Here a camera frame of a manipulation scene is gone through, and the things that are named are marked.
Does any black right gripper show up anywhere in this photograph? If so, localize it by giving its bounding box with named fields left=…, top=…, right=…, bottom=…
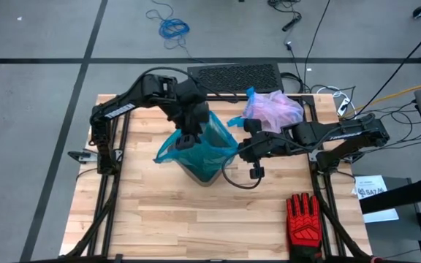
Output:
left=236, top=135, right=272, bottom=164

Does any teal plastic trash bag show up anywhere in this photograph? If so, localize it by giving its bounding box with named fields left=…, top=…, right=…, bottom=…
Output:
left=153, top=110, right=240, bottom=183

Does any brown trash bin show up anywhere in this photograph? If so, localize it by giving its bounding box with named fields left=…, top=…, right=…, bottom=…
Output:
left=173, top=144, right=240, bottom=187

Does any white bag with blue drawstring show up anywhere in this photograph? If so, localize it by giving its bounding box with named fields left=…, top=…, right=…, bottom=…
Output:
left=227, top=86, right=306, bottom=134

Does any black perforated floor mat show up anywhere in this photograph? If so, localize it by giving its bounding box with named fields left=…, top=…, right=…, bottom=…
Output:
left=187, top=62, right=284, bottom=95

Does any red work glove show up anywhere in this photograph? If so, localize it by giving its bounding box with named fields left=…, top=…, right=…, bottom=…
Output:
left=286, top=192, right=325, bottom=263

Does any white printed paper sign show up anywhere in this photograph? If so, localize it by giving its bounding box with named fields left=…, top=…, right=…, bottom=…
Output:
left=352, top=174, right=401, bottom=224

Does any black beam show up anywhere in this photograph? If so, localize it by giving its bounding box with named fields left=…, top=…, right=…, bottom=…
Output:
left=359, top=175, right=421, bottom=216

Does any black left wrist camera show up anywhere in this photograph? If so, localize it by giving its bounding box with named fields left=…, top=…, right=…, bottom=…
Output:
left=175, top=133, right=197, bottom=151

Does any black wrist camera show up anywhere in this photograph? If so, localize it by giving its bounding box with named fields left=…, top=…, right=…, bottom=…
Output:
left=249, top=160, right=266, bottom=180
left=175, top=133, right=197, bottom=151

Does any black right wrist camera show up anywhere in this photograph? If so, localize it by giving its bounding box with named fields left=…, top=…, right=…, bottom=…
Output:
left=249, top=160, right=266, bottom=180

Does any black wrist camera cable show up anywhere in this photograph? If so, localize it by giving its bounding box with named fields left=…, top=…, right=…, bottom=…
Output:
left=220, top=153, right=263, bottom=190

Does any black aluminium rig frame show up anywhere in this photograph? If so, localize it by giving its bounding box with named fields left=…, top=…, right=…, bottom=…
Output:
left=18, top=93, right=379, bottom=263

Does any blue coiled cable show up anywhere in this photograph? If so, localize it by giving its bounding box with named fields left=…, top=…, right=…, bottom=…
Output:
left=145, top=0, right=191, bottom=48

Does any grey metal bracket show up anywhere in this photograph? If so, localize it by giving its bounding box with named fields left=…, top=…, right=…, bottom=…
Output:
left=67, top=150, right=99, bottom=164

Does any black cable with plug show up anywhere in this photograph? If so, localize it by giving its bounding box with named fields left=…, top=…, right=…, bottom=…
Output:
left=268, top=0, right=303, bottom=33

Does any long black floor cable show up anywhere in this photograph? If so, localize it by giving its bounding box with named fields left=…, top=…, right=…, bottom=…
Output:
left=354, top=20, right=421, bottom=120
left=303, top=0, right=332, bottom=92

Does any yellow floor cable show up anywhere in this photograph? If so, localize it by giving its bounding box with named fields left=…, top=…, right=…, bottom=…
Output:
left=345, top=80, right=421, bottom=118

